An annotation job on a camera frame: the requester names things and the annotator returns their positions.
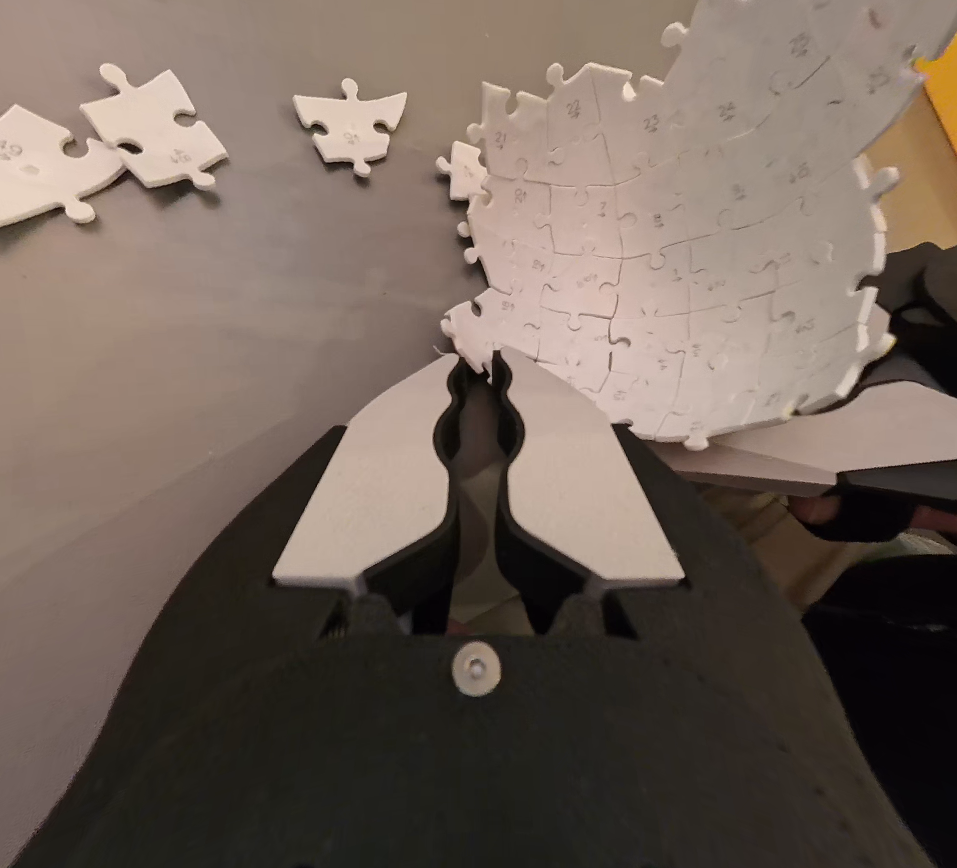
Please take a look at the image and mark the white puzzle piece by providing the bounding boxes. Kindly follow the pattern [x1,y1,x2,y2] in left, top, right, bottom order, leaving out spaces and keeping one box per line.
[293,79,408,177]
[436,141,488,205]
[0,105,126,226]
[81,64,229,190]

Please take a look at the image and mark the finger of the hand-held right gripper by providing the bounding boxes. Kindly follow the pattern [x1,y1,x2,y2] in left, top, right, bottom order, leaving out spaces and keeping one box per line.
[658,370,957,500]

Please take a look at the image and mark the yellow box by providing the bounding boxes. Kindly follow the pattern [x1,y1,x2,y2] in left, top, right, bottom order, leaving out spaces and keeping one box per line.
[916,34,957,159]

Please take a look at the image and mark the person's right hand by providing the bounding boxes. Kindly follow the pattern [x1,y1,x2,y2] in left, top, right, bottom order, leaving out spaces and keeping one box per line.
[789,494,842,528]

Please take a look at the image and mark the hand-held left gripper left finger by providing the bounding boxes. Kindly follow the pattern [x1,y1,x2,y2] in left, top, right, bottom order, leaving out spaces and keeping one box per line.
[273,353,468,618]

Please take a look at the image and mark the partly built puzzle ball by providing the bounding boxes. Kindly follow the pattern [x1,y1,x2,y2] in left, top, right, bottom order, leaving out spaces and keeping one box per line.
[441,0,957,452]

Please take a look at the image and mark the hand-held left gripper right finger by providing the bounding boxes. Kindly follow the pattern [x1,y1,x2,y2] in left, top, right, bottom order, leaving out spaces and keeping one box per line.
[489,350,686,618]

